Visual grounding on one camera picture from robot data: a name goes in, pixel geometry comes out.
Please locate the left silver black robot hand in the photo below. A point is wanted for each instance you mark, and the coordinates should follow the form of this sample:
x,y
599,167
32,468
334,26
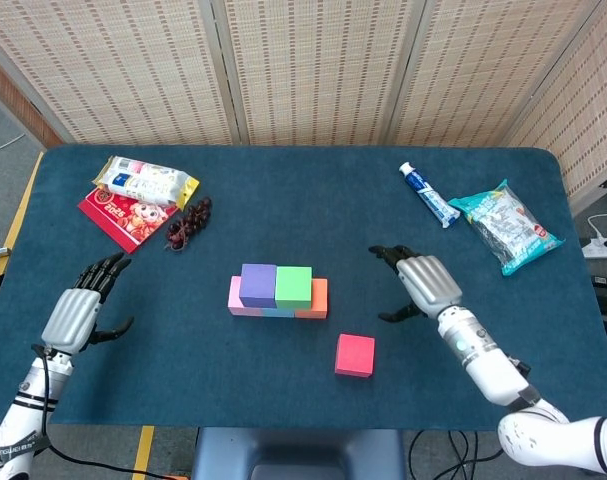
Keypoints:
x,y
73,320

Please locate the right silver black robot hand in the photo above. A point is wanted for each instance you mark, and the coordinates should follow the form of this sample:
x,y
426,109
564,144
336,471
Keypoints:
x,y
428,285

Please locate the red foam cube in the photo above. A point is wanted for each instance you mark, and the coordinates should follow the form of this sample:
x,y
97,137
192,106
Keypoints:
x,y
354,355

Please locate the orange foam cube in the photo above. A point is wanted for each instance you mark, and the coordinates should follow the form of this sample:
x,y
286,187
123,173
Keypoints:
x,y
320,300

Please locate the green foam cube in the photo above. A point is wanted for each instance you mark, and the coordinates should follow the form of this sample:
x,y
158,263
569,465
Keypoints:
x,y
293,287

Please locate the light blue foam cube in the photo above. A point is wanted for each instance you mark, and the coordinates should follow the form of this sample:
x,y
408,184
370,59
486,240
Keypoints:
x,y
278,313

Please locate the pink foam cube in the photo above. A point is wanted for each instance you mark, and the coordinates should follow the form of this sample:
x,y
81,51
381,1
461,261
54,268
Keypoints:
x,y
233,295

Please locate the purple foam cube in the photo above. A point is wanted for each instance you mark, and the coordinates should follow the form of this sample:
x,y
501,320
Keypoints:
x,y
258,285

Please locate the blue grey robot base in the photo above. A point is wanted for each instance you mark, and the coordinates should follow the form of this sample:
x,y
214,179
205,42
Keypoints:
x,y
303,450

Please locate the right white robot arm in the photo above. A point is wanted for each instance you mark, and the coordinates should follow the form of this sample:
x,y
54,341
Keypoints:
x,y
488,370

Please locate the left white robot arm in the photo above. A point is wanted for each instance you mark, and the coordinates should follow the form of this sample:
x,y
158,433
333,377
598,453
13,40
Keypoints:
x,y
25,405

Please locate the white blue toothpaste tube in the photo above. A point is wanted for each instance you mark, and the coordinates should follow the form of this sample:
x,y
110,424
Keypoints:
x,y
428,195

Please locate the teal snack bag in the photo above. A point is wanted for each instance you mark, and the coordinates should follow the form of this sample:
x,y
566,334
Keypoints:
x,y
508,225

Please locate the red cartoon calendar booklet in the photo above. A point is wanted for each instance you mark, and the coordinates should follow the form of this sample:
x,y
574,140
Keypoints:
x,y
128,220

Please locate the white yellow snack bag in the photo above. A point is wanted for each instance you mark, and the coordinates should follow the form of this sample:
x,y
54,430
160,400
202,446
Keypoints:
x,y
143,181

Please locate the dark red grape bunch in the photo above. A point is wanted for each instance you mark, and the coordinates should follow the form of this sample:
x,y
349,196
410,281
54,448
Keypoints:
x,y
193,217

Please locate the teal fabric table cover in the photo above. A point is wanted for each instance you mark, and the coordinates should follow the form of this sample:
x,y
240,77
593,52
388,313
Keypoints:
x,y
293,180

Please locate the white power strip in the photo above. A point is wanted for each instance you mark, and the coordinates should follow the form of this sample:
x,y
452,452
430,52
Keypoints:
x,y
600,248

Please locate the woven bamboo screen panel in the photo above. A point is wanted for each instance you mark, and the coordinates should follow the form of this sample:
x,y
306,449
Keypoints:
x,y
583,125
318,75
483,75
108,75

